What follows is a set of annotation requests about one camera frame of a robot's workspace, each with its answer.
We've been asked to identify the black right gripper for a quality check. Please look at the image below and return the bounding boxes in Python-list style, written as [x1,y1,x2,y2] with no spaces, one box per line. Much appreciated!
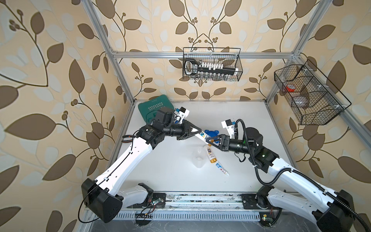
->
[207,134,254,156]

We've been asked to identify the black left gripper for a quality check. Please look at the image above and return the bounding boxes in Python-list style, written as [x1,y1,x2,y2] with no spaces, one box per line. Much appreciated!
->
[161,120,201,139]

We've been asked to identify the white bottle purple label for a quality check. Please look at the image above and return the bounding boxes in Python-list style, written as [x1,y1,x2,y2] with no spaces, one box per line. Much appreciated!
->
[206,146,217,163]

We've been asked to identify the white shampoo bottle gold cap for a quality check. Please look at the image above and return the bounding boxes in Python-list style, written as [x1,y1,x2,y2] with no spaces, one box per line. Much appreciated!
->
[195,131,210,144]

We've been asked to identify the toothpaste tube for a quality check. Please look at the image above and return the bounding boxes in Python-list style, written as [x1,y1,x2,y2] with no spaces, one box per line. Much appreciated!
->
[215,161,230,176]

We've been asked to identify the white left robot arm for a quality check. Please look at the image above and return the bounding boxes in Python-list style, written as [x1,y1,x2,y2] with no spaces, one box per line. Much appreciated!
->
[81,120,208,223]

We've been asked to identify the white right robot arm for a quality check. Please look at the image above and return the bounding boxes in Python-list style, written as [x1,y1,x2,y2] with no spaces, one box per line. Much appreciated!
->
[206,134,371,232]

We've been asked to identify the blue lid upper left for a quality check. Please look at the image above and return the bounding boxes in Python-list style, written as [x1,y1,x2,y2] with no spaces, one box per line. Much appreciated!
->
[204,130,219,138]

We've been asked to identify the green plastic tool case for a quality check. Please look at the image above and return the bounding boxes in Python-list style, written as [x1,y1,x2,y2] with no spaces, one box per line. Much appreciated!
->
[138,95,174,124]

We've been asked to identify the orange black side cutters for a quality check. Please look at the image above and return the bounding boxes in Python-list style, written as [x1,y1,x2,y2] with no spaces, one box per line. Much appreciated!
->
[121,135,136,144]

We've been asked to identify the black socket wrench set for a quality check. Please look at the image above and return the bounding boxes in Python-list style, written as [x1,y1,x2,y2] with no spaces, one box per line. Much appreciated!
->
[183,59,240,76]

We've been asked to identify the red tape roll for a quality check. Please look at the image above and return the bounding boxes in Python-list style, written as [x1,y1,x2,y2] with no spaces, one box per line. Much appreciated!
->
[285,84,296,92]

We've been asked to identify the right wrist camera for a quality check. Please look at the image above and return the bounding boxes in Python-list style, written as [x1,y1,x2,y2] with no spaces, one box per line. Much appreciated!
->
[221,119,235,137]

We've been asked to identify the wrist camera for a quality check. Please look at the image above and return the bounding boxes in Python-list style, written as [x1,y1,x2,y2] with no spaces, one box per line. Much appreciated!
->
[154,107,190,125]
[221,119,235,137]

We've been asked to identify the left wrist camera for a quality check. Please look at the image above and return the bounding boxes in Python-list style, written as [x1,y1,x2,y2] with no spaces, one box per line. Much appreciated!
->
[154,107,190,125]

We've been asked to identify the black wire basket back wall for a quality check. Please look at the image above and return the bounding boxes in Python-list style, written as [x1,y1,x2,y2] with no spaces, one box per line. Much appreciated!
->
[182,46,243,82]

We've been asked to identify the black wire basket wall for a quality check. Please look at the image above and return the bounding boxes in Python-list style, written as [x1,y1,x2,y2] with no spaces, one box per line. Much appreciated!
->
[274,60,352,126]
[182,46,243,82]

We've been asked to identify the aluminium frame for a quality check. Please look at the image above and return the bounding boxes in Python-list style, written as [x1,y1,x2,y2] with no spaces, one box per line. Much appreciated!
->
[86,1,371,202]

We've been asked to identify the black wire basket right wall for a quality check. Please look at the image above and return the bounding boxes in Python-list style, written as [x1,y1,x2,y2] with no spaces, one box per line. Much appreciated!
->
[274,60,352,126]

